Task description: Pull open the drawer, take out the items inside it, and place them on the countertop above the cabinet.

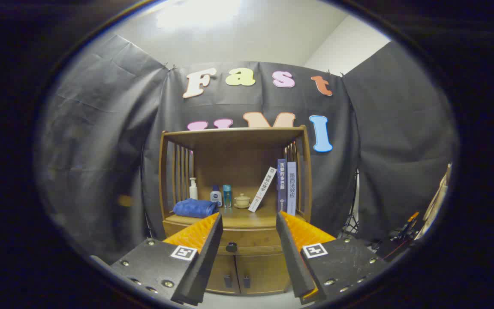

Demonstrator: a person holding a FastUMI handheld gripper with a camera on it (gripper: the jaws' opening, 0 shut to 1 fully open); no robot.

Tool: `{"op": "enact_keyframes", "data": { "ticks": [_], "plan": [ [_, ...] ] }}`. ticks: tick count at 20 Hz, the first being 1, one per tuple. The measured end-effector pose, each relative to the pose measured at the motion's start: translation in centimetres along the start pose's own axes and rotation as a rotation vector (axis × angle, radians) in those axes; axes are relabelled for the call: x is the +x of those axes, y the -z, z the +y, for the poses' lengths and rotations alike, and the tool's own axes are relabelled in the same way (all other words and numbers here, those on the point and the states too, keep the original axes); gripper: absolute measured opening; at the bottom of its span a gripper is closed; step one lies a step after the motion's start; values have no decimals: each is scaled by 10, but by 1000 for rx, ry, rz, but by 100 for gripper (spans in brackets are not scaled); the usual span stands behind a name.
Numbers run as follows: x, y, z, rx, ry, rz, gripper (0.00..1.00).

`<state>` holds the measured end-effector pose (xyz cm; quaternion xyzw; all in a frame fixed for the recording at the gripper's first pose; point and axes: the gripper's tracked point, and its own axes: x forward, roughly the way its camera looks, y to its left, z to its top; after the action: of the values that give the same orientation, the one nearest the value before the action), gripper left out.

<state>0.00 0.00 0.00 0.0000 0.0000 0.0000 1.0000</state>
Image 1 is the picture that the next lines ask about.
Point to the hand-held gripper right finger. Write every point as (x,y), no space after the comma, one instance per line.
(292,257)

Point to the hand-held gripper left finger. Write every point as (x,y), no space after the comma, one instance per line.
(206,262)

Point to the black round drawer knob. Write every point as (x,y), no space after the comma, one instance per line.
(231,246)

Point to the wooden drawer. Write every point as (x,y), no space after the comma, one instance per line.
(251,238)

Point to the wooden countertop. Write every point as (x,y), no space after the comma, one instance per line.
(247,219)

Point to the wooden cabinet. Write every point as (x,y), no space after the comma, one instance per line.
(230,171)

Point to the blue folded towel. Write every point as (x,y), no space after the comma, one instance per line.
(195,208)

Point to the white lotion bottle blue cap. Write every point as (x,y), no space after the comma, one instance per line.
(216,197)

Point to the clear blue bottle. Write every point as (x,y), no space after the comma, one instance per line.
(227,196)

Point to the lavender book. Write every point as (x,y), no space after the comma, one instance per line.
(291,189)

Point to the beige lidded tea cup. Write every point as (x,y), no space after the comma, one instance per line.
(242,201)

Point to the white pump bottle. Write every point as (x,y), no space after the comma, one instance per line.
(193,192)

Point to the black light stand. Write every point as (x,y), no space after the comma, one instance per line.
(352,219)

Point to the dark blue book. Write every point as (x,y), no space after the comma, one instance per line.
(281,184)

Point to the white book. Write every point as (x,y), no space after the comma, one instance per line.
(263,189)

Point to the beige fabric item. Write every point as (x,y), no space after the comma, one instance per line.
(438,201)

